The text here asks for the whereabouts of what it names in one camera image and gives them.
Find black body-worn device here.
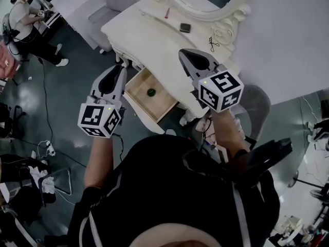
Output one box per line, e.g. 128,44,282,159
226,137,294,189

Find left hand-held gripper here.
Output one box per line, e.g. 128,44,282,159
78,65,127,138

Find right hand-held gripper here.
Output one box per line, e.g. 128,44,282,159
179,48,245,114

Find white crumpled cloth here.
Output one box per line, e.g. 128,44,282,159
27,165,56,195

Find white dressing table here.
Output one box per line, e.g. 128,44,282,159
101,0,242,135

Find person's right forearm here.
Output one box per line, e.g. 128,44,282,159
209,109,250,162

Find black office chair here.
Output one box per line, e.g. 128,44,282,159
0,153,57,223

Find small wooden drawer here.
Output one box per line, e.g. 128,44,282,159
124,66,180,125

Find grey upholstered chair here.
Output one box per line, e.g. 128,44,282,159
230,84,272,149
87,0,141,55

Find person's face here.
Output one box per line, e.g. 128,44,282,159
128,224,219,247

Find black scissors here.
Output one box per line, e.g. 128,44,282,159
208,36,221,53

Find metal tube chair frame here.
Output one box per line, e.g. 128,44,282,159
38,167,72,207

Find white power strip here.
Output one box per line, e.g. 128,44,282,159
38,139,57,157

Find person's black top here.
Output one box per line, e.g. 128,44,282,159
67,134,281,247

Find black floor cable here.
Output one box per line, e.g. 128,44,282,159
38,57,55,145

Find person's left forearm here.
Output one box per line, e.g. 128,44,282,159
83,134,114,190

